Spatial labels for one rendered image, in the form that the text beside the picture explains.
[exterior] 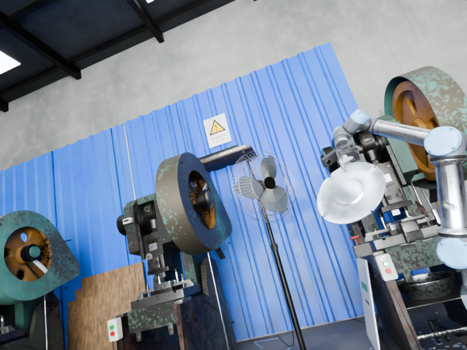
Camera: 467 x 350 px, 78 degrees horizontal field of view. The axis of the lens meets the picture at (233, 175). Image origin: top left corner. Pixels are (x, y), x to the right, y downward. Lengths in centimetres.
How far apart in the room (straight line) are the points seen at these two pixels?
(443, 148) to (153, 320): 197
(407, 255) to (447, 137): 86
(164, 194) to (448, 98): 183
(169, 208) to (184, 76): 268
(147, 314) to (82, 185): 268
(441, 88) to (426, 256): 97
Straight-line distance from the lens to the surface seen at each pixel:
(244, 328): 349
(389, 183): 217
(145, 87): 459
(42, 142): 546
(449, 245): 136
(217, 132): 371
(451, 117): 205
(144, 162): 409
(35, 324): 359
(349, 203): 122
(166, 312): 225
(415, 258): 200
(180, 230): 206
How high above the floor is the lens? 77
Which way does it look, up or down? 17 degrees up
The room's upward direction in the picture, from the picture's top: 15 degrees counter-clockwise
